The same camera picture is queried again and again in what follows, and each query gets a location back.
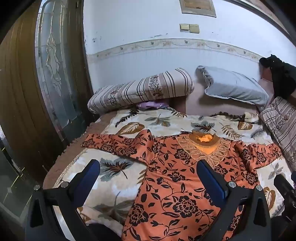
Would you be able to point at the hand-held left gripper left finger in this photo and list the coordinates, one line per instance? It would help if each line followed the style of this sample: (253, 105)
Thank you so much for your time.
(90, 173)

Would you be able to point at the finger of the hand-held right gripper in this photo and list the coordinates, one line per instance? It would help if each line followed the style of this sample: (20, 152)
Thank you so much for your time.
(281, 183)

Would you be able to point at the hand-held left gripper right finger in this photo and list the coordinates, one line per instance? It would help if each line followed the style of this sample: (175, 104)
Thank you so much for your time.
(208, 179)

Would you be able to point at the orange floral blouse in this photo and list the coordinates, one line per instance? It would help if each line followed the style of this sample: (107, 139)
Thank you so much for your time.
(175, 185)

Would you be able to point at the leaf print blanket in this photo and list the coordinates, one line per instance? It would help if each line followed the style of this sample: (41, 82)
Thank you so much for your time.
(120, 169)

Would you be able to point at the striped floral pillow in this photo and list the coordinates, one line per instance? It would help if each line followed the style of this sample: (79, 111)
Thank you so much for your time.
(138, 90)
(282, 120)

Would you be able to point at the purple cloth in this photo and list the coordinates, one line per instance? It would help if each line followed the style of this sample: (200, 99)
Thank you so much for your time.
(150, 104)

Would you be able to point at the grey ruffled pillow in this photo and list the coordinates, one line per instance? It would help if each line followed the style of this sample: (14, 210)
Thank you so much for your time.
(233, 89)

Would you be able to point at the black cloth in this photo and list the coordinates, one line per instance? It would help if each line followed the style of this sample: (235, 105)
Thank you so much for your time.
(282, 76)

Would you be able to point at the wooden headboard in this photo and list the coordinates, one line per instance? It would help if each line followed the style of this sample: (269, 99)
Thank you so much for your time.
(266, 74)

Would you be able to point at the beige light switch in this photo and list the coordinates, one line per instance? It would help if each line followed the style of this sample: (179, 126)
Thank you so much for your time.
(194, 28)
(184, 27)

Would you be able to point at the framed wall plaque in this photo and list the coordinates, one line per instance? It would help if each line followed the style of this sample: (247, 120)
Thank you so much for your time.
(198, 7)

